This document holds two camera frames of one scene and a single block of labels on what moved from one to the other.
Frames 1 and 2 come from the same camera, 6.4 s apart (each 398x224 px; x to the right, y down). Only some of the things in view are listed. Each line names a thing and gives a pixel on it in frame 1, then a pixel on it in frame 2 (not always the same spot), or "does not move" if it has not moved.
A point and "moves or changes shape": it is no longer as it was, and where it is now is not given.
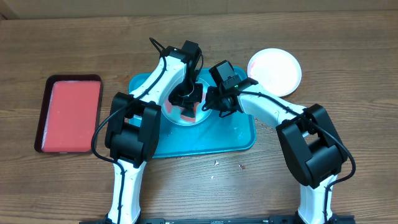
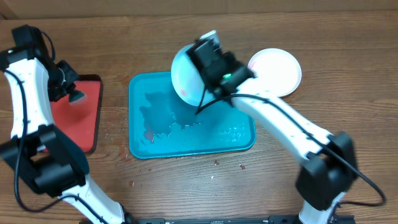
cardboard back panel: (17, 9) does not move
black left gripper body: (186, 94) to (64, 78)
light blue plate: (173, 112) moves or changes shape
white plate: (276, 70) does not move
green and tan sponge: (188, 112) to (76, 97)
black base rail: (336, 219) does not move
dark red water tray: (69, 114) does not move
